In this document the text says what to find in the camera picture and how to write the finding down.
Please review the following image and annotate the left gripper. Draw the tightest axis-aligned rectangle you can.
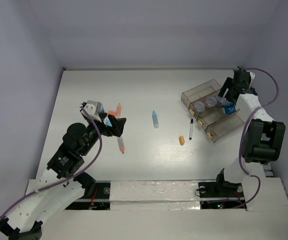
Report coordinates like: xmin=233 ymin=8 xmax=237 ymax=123
xmin=81 ymin=112 xmax=126 ymax=155

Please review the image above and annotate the clear paperclip jar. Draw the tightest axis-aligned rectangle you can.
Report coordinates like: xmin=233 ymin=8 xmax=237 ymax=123
xmin=205 ymin=96 xmax=217 ymax=108
xmin=216 ymin=96 xmax=225 ymax=104
xmin=193 ymin=101 xmax=205 ymax=113

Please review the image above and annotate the blue paint jar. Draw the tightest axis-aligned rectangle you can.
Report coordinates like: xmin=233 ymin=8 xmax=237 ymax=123
xmin=221 ymin=98 xmax=236 ymax=115
xmin=97 ymin=102 xmax=105 ymax=115

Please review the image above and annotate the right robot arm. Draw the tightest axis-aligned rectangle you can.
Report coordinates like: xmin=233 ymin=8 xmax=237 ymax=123
xmin=214 ymin=68 xmax=285 ymax=196

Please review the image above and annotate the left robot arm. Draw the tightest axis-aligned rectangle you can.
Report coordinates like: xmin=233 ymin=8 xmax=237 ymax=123
xmin=0 ymin=115 xmax=126 ymax=240

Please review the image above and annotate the orange highlighter cap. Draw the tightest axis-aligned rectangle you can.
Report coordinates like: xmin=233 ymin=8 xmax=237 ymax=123
xmin=108 ymin=111 xmax=117 ymax=116

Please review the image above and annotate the orange highlighter upper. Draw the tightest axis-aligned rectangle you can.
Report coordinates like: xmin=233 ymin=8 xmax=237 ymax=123
xmin=116 ymin=103 xmax=122 ymax=118

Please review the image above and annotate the clear four-compartment organizer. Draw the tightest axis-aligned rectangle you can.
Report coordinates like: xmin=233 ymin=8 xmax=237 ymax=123
xmin=181 ymin=79 xmax=245 ymax=143

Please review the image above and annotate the blue highlighter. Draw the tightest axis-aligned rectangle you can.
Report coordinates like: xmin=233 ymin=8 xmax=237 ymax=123
xmin=152 ymin=111 xmax=159 ymax=129

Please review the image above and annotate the black whiteboard marker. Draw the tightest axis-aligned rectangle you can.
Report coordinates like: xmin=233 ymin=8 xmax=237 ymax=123
xmin=189 ymin=119 xmax=193 ymax=141

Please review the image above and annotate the yellow highlighter cap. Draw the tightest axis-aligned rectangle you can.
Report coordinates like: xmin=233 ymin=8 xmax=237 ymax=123
xmin=179 ymin=135 xmax=185 ymax=146

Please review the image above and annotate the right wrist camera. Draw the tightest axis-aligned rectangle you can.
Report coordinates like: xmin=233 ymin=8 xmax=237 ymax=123
xmin=233 ymin=69 xmax=252 ymax=90

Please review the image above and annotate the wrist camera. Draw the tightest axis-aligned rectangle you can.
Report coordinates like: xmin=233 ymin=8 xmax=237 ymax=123
xmin=80 ymin=100 xmax=100 ymax=120
xmin=233 ymin=69 xmax=252 ymax=90

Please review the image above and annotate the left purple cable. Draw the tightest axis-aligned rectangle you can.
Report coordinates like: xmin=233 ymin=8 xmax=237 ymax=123
xmin=0 ymin=107 xmax=102 ymax=240

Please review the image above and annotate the purple cable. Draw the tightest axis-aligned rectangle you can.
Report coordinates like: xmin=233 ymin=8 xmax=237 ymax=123
xmin=0 ymin=107 xmax=102 ymax=240
xmin=206 ymin=67 xmax=279 ymax=210

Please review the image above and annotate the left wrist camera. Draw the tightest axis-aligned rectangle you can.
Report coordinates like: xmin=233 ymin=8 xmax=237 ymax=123
xmin=80 ymin=100 xmax=100 ymax=120

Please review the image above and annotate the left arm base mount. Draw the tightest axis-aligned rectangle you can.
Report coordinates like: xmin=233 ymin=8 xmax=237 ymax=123
xmin=65 ymin=181 xmax=111 ymax=211

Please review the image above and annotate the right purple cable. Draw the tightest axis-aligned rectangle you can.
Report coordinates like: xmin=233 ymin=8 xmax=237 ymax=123
xmin=206 ymin=67 xmax=279 ymax=210

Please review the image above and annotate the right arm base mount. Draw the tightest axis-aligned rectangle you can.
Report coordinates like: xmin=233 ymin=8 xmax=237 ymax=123
xmin=194 ymin=181 xmax=246 ymax=210

